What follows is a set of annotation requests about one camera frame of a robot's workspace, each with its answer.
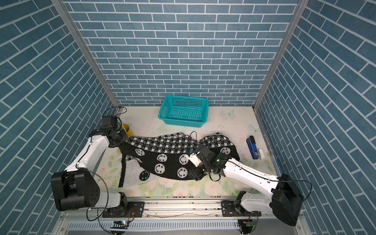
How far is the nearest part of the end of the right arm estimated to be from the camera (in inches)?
21.9

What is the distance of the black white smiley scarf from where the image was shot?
2.83 feet

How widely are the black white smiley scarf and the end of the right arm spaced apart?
19cm
